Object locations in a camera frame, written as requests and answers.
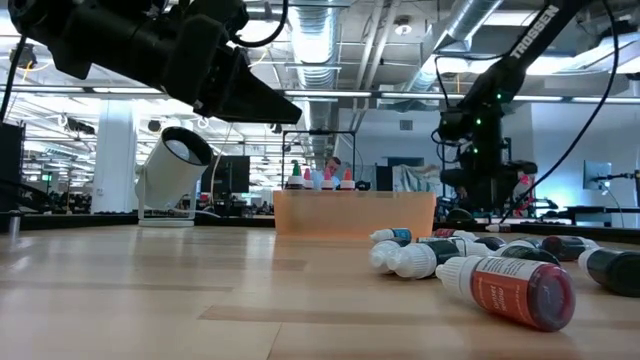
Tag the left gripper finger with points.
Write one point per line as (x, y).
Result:
(260, 105)

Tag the small dark red coloring bottle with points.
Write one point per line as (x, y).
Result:
(567, 248)

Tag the small black food coloring bottle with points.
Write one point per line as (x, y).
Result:
(381, 257)
(415, 261)
(475, 248)

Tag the small dark green coloring bottle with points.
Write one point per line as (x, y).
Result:
(530, 254)
(615, 270)

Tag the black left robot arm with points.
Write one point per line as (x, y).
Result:
(100, 30)

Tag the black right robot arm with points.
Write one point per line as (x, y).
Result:
(530, 35)

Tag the small navy food coloring bottle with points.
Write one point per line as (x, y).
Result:
(435, 240)

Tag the red desk lamp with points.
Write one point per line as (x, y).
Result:
(524, 180)

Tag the patterned hanging cloth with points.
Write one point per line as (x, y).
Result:
(415, 180)

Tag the black computer monitor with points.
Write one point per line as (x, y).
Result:
(230, 175)

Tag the person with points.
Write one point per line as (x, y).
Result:
(332, 167)

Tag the white spotlight lamp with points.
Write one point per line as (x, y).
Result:
(165, 175)

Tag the small orange-red label bottle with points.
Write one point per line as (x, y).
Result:
(510, 292)

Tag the dark office desk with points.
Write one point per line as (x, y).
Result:
(605, 212)

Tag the white building pillar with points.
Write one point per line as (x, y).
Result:
(115, 160)

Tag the orange translucent plastic bin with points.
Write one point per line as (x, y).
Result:
(350, 215)

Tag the round ceiling sensor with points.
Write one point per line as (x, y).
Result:
(403, 29)

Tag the green exit sign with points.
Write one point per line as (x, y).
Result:
(47, 177)

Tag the black equipment box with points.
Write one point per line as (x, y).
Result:
(11, 165)

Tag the spiral metal air duct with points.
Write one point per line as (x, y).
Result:
(465, 25)
(315, 50)

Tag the wall-side computer monitor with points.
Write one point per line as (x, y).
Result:
(597, 175)

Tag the black ceiling camera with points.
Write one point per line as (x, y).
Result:
(22, 55)

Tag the black aluminium table frame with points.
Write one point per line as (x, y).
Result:
(75, 221)

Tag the small metal post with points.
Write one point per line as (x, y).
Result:
(14, 222)

